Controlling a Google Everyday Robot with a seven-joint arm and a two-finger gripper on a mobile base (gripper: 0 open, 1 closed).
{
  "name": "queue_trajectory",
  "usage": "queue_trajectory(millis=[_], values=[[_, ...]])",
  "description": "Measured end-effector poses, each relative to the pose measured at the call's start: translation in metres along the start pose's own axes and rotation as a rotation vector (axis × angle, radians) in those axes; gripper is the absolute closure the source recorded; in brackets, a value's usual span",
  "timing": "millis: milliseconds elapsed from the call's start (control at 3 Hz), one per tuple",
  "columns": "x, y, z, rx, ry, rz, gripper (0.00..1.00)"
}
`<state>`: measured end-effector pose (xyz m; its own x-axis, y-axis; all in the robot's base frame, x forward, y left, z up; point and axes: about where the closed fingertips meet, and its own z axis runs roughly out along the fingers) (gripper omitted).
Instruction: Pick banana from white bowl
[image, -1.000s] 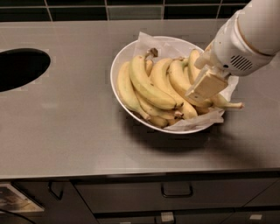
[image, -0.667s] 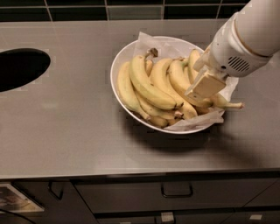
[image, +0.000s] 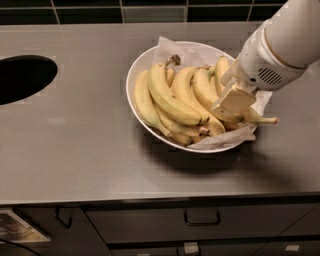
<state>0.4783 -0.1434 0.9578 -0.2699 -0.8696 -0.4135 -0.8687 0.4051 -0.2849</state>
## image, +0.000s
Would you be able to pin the lower yellow banana underneath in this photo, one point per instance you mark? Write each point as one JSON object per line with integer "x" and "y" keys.
{"x": 175, "y": 126}

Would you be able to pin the white crumpled paper liner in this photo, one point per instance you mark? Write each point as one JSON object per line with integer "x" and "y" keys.
{"x": 197, "y": 53}

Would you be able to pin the white label on drawer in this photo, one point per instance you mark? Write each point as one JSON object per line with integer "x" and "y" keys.
{"x": 191, "y": 248}

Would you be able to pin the round black sink opening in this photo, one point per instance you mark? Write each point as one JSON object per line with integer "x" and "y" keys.
{"x": 23, "y": 76}

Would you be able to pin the black cabinet handle left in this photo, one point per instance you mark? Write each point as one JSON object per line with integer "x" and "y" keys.
{"x": 64, "y": 221}

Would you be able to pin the large front yellow banana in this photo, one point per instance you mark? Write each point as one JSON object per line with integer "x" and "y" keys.
{"x": 165, "y": 99}

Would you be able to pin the grey drawer front middle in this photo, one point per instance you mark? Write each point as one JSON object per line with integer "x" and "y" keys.
{"x": 158, "y": 225}

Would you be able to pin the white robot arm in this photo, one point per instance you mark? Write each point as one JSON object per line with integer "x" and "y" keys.
{"x": 276, "y": 54}

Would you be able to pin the white label right drawer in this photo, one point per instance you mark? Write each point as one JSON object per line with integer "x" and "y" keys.
{"x": 292, "y": 248}

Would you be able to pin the small bottom yellow banana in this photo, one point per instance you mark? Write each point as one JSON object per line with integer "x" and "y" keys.
{"x": 181, "y": 139}

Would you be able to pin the black drawer handle middle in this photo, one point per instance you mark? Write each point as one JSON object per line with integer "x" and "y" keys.
{"x": 198, "y": 217}

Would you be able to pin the grey cabinet door left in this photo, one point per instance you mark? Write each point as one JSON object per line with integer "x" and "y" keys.
{"x": 80, "y": 240}

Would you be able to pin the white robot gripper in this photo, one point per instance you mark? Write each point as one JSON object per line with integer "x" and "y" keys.
{"x": 264, "y": 64}

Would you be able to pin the white oval bowl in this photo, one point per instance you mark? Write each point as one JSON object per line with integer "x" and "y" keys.
{"x": 143, "y": 62}

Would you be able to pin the picture paper bottom left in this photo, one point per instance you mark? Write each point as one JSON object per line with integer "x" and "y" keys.
{"x": 15, "y": 229}

